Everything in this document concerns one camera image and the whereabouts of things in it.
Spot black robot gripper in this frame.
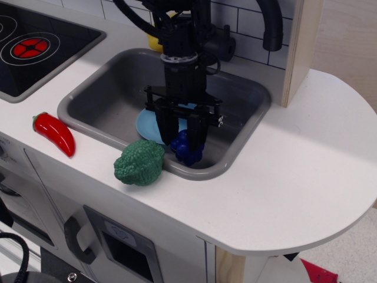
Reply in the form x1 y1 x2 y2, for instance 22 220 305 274
144 61 223 152

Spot blue toy blueberries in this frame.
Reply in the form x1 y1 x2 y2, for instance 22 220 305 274
170 130 205 166

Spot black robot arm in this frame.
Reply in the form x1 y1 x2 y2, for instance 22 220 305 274
143 1 235 152

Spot light blue toy plate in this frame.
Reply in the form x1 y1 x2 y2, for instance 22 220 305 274
135 103 196 145

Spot grey toy sink basin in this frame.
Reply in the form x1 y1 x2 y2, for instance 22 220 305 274
57 48 271 180

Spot green toy broccoli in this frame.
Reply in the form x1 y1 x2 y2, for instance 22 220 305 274
114 140 165 186

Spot yellow toy bell pepper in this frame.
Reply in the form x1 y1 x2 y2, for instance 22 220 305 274
147 11 177 53

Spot black toy faucet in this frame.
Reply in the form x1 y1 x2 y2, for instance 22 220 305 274
211 1 294 69

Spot red toy chili pepper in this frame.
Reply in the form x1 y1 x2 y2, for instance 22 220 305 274
32 112 75 157

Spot grey dishwasher door panel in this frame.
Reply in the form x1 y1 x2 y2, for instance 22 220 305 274
83 205 163 282

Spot black toy stovetop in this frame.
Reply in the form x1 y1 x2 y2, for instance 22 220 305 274
1 2 105 103

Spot red cloth on floor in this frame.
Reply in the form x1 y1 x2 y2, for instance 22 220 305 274
301 259 338 283

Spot black oven door handle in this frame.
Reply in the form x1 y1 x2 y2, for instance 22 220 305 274
64 216 96 265

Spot wooden upright post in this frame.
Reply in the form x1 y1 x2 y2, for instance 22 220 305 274
281 0 324 107

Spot black cable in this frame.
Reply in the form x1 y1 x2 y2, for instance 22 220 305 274
0 232 31 283

